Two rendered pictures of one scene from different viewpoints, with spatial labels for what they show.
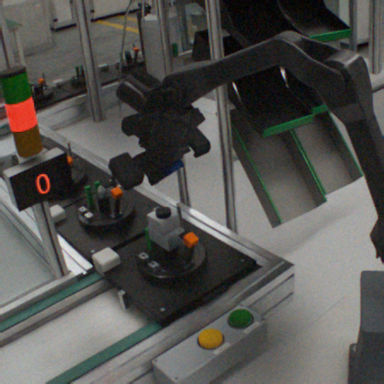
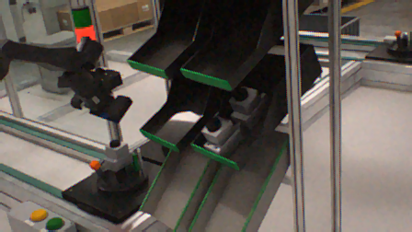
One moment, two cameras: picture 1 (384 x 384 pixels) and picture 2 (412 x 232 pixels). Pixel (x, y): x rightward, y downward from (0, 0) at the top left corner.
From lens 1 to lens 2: 1.44 m
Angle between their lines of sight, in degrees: 69
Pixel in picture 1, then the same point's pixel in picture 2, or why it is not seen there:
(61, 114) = (394, 75)
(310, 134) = (254, 185)
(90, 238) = (154, 145)
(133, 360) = (32, 194)
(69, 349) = (62, 177)
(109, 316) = not seen: hidden behind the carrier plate
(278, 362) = not seen: outside the picture
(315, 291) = not seen: outside the picture
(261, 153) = (197, 161)
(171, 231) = (110, 156)
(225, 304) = (74, 215)
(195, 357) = (25, 214)
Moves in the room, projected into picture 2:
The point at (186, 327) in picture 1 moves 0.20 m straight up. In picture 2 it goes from (58, 206) to (40, 139)
